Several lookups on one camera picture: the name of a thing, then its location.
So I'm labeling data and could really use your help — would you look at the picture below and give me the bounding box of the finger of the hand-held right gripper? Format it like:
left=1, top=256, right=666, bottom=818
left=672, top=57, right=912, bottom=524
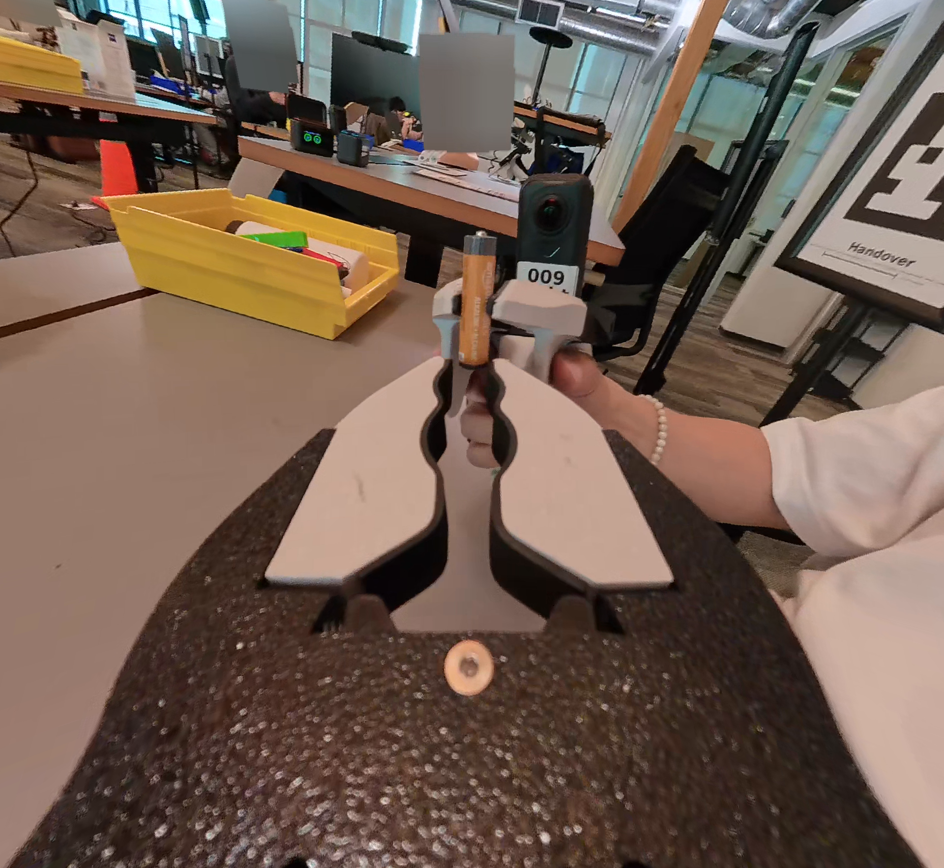
left=490, top=280, right=589, bottom=340
left=431, top=284, right=464, bottom=344

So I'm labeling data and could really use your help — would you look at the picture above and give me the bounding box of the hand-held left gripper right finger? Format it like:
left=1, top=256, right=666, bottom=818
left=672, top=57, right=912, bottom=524
left=487, top=358, right=675, bottom=618

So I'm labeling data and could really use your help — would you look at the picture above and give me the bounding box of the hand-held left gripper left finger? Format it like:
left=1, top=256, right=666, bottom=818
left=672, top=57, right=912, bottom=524
left=264, top=355, right=451, bottom=614

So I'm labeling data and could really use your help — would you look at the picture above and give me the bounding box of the orange and black battery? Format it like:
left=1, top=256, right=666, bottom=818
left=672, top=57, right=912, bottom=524
left=459, top=230, right=494, bottom=368

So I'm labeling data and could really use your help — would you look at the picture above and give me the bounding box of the yellow plastic bin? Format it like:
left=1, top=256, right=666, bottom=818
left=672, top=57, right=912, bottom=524
left=99, top=187, right=401, bottom=340

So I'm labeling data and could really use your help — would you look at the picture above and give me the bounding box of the person's right forearm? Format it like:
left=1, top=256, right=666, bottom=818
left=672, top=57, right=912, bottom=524
left=649, top=396, right=790, bottom=533

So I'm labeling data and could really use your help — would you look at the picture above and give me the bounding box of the person's right hand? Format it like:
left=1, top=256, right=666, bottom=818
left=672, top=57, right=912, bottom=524
left=459, top=350, right=659, bottom=471

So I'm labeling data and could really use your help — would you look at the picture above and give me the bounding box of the white cylinder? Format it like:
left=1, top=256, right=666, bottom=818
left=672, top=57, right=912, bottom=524
left=306, top=237, right=371, bottom=296

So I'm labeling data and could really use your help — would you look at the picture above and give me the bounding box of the black office chair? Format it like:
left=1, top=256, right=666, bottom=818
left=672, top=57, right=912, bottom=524
left=590, top=145, right=731, bottom=364

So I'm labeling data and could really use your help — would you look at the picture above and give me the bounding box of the grey-top wood-edged desk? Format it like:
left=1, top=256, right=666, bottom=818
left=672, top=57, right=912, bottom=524
left=237, top=134, right=626, bottom=288

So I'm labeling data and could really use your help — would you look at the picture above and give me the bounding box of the black round-top stand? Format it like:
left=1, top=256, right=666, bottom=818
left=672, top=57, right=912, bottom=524
left=530, top=26, right=573, bottom=102

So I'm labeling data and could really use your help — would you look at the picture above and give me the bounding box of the black case with green lights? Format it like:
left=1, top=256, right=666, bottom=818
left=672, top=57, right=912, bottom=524
left=288, top=117, right=334, bottom=158

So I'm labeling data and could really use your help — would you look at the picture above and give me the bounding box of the black computer monitor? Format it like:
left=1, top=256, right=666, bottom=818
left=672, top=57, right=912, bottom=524
left=329, top=33, right=423, bottom=118

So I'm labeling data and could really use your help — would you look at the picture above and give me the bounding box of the black tripod stand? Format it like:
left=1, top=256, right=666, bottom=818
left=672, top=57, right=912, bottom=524
left=634, top=20, right=820, bottom=397

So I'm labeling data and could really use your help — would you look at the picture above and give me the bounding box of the black poster easel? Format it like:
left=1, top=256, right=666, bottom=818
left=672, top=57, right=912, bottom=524
left=760, top=296, right=915, bottom=430

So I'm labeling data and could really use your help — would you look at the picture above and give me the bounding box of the person's white shirt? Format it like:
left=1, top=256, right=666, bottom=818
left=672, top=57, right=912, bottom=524
left=760, top=385, right=944, bottom=868

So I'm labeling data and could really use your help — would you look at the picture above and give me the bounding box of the orange traffic cone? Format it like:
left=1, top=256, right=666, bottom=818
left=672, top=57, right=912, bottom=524
left=90, top=140, right=141, bottom=209

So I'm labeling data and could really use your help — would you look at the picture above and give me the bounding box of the black-framed marker poster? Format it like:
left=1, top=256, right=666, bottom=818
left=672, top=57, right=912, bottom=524
left=773, top=20, right=944, bottom=334

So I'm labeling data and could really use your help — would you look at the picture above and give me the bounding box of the wooden-top standing desk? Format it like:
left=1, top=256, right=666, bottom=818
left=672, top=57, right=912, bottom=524
left=0, top=83, right=218, bottom=194

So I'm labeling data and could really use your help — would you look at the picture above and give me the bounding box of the white cardboard box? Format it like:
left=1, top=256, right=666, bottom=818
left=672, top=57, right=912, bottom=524
left=59, top=20, right=137, bottom=102

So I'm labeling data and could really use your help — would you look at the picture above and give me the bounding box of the stack of yellow bins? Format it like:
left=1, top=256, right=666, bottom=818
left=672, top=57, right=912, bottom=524
left=0, top=36, right=86, bottom=96

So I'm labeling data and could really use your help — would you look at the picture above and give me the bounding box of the pearl bracelet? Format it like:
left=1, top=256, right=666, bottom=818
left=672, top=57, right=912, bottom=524
left=638, top=394, right=669, bottom=467

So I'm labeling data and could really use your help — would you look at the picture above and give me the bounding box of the slim wooden post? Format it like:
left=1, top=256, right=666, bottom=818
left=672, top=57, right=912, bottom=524
left=612, top=0, right=764, bottom=231

